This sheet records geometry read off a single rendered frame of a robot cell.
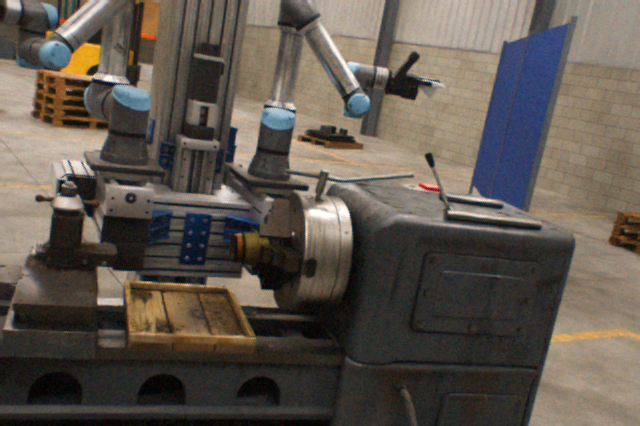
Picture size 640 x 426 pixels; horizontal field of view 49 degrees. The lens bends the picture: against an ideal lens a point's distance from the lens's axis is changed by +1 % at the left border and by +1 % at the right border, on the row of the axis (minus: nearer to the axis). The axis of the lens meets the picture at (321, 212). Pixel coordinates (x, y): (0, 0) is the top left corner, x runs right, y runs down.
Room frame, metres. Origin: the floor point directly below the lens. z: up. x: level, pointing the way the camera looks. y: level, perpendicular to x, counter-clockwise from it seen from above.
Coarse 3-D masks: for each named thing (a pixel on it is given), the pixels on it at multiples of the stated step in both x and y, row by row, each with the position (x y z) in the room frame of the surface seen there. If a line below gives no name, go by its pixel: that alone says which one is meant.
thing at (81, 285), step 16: (32, 272) 1.58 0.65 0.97; (48, 272) 1.60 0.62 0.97; (64, 272) 1.61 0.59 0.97; (80, 272) 1.64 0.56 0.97; (32, 288) 1.48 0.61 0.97; (48, 288) 1.50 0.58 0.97; (64, 288) 1.51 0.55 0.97; (80, 288) 1.53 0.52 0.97; (16, 304) 1.39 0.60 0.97; (32, 304) 1.40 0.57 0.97; (48, 304) 1.41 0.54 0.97; (64, 304) 1.42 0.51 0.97; (80, 304) 1.44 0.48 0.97; (16, 320) 1.39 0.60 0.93; (32, 320) 1.40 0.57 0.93; (48, 320) 1.41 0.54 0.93; (64, 320) 1.42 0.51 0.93; (80, 320) 1.43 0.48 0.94
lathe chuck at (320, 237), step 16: (304, 208) 1.71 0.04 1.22; (320, 208) 1.73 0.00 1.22; (304, 224) 1.68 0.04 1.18; (320, 224) 1.68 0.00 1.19; (336, 224) 1.70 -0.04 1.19; (272, 240) 1.92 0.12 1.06; (288, 240) 1.82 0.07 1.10; (304, 240) 1.66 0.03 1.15; (320, 240) 1.66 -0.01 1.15; (336, 240) 1.68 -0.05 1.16; (304, 256) 1.64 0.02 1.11; (320, 256) 1.65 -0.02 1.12; (336, 256) 1.66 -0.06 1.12; (288, 272) 1.74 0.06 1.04; (320, 272) 1.65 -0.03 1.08; (336, 272) 1.66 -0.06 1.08; (288, 288) 1.71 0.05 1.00; (304, 288) 1.64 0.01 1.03; (320, 288) 1.66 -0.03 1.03; (288, 304) 1.69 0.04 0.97; (320, 304) 1.69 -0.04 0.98
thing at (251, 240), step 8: (248, 232) 1.74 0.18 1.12; (256, 232) 1.74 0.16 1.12; (232, 240) 1.75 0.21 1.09; (240, 240) 1.71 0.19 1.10; (248, 240) 1.71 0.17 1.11; (256, 240) 1.72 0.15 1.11; (264, 240) 1.74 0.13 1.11; (232, 248) 1.75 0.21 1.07; (240, 248) 1.70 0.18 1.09; (248, 248) 1.70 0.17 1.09; (256, 248) 1.71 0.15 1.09; (232, 256) 1.73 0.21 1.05; (240, 256) 1.70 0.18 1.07; (248, 256) 1.70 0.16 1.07; (256, 256) 1.71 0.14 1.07; (256, 264) 1.72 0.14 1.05
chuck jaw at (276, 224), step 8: (280, 200) 1.82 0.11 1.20; (288, 200) 1.84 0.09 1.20; (272, 208) 1.83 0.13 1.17; (280, 208) 1.81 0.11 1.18; (288, 208) 1.82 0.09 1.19; (272, 216) 1.79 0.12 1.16; (280, 216) 1.80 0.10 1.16; (288, 216) 1.81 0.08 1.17; (264, 224) 1.77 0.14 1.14; (272, 224) 1.78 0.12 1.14; (280, 224) 1.79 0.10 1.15; (288, 224) 1.80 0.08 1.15; (264, 232) 1.76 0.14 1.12; (272, 232) 1.77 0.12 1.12; (280, 232) 1.78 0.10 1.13; (288, 232) 1.79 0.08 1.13; (280, 240) 1.80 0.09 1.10
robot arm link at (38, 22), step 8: (24, 0) 2.05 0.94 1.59; (32, 0) 2.08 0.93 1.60; (24, 8) 2.03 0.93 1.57; (32, 8) 2.05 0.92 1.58; (40, 8) 2.07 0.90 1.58; (48, 8) 2.09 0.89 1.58; (24, 16) 2.03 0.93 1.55; (32, 16) 2.05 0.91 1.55; (40, 16) 2.06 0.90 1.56; (48, 16) 2.08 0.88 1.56; (56, 16) 2.10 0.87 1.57; (16, 24) 2.04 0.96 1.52; (24, 24) 2.05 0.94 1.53; (32, 24) 2.05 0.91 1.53; (40, 24) 2.07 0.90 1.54; (48, 24) 2.09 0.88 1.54; (40, 32) 2.07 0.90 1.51
